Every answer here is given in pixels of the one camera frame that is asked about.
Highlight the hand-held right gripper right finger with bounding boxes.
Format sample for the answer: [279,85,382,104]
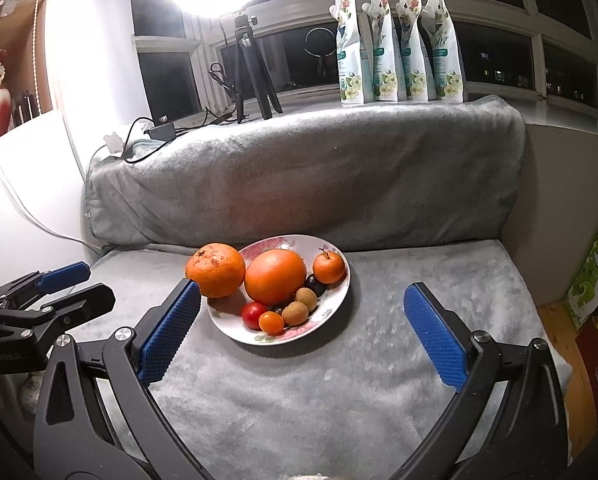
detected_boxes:
[396,282,570,480]

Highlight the black cable with adapter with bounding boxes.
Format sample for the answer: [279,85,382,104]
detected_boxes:
[124,62,240,163]

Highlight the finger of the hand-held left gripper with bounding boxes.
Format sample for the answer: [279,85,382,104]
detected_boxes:
[0,284,116,341]
[0,261,92,306]

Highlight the brown longan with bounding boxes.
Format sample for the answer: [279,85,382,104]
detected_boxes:
[281,301,310,327]
[294,286,320,311]

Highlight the white bead cord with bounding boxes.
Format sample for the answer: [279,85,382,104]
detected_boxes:
[31,0,62,111]

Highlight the black bottles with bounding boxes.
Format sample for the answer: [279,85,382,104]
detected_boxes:
[11,90,42,126]

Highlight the white cable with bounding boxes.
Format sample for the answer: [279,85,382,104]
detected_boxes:
[0,5,104,251]

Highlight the white window frame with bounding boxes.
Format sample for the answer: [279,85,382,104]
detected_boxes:
[131,0,598,126]

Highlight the wooden shelf unit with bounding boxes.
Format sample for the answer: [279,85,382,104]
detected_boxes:
[0,0,62,151]

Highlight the red cherry tomato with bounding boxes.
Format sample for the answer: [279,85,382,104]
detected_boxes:
[241,302,269,331]

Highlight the white floral plate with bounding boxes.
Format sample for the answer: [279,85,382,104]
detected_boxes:
[206,234,352,346]

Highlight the large spotted orange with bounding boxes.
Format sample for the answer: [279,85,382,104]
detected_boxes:
[185,242,246,299]

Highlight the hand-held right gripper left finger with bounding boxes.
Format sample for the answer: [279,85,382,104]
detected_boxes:
[33,279,202,480]

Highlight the black tripod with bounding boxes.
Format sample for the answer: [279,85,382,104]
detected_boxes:
[234,12,284,123]

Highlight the small mandarin with stem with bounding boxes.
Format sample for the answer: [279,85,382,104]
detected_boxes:
[312,248,347,285]

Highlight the green printed box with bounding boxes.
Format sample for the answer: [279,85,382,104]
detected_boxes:
[566,195,598,331]

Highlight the large smooth orange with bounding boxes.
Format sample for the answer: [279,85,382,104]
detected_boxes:
[244,249,308,307]

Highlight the orange cherry tomato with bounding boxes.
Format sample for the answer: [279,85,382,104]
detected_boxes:
[258,311,285,336]

